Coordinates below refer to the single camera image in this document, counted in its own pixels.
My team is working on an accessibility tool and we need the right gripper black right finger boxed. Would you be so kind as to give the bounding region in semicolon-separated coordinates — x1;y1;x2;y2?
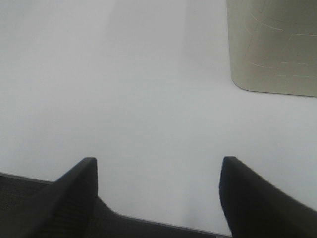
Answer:
219;156;317;238

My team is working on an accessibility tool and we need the beige storage box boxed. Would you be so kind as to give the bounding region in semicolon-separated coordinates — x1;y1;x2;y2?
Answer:
226;0;317;97

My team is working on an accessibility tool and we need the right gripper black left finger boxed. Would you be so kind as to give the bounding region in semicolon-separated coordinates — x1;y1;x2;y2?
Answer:
14;158;98;238

